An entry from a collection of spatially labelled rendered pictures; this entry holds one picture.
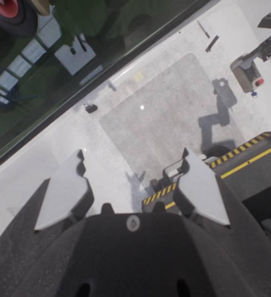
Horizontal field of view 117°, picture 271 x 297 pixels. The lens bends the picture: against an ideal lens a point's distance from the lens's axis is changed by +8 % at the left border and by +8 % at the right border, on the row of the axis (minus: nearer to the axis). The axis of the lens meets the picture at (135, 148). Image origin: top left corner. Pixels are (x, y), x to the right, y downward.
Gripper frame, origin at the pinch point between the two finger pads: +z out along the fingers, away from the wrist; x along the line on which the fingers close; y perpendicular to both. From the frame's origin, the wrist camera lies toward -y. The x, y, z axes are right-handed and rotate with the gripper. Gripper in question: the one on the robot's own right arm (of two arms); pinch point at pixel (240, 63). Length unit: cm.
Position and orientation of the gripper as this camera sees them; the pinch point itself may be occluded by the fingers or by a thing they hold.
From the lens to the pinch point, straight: 93.2
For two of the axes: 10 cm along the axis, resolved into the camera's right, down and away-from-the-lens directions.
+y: 5.6, 8.3, 0.5
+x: 8.3, -5.5, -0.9
